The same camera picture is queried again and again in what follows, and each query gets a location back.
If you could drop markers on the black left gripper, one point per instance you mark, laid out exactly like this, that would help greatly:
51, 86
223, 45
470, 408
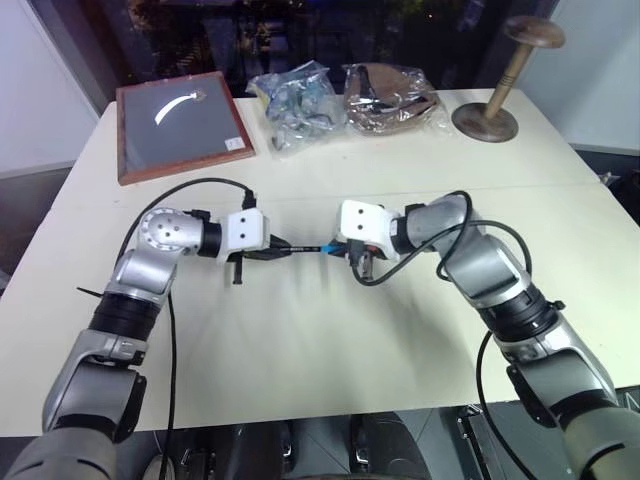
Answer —
267, 243

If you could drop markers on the clear bag of brown items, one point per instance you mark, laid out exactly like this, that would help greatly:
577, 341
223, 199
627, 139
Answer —
390, 102

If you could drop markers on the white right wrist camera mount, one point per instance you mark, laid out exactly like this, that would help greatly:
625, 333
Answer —
362, 222

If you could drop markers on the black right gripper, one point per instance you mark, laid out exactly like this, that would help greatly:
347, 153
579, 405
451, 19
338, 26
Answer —
372, 248

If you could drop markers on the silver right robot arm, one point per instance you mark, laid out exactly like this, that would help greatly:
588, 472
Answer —
487, 260

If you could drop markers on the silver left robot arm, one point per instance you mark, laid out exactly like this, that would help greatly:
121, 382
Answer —
150, 270

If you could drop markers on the wooden framed grey board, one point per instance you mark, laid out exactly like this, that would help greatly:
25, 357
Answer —
180, 125

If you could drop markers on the blue marker cap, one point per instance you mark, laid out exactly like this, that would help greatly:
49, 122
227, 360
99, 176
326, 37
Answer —
332, 248

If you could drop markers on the dark rounded shape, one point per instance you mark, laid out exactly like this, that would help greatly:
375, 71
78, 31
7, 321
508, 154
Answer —
260, 452

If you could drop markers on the clear bag of bluish items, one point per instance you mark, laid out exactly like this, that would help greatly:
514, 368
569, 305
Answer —
297, 107

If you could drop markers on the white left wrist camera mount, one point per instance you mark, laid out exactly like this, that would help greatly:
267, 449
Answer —
245, 230

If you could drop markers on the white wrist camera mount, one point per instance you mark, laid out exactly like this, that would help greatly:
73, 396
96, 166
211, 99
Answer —
362, 222
245, 230

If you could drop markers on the wooden stand with round base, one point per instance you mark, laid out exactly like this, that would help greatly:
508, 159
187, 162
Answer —
500, 95

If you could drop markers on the black marker pen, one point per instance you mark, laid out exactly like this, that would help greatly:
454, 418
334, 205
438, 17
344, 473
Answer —
306, 248

